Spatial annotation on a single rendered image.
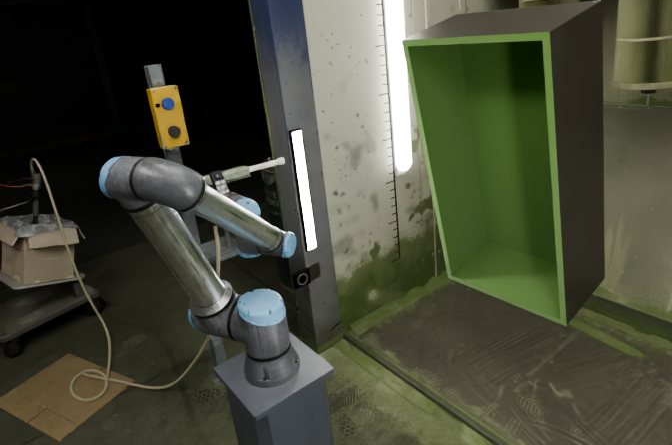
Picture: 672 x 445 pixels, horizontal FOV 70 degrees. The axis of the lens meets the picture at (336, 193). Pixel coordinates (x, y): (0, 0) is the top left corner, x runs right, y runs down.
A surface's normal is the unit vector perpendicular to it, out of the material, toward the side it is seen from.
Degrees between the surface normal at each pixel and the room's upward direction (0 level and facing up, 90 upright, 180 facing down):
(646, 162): 57
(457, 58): 90
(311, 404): 90
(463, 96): 90
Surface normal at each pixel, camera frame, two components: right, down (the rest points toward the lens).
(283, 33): 0.61, 0.20
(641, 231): -0.72, -0.27
